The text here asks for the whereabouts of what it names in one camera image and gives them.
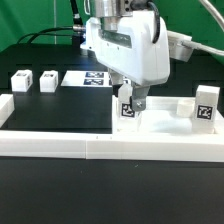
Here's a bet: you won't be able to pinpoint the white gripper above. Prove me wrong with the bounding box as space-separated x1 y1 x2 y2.
86 13 170 112

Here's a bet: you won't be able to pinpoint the white square tabletop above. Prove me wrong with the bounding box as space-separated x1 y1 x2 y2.
112 97 224 135

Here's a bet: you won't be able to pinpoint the white sheet with AprilTags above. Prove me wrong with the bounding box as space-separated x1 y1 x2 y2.
61 71 111 87

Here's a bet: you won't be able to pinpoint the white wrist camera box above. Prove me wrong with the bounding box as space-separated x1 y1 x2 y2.
167 31 193 62

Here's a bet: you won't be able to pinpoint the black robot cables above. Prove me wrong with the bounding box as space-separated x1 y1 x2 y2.
17 0 88 44

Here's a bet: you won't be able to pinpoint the white U-shaped obstacle wall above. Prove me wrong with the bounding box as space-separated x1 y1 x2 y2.
0 93 224 163

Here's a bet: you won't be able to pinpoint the white camera cable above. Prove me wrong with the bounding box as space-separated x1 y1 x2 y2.
181 0 224 57

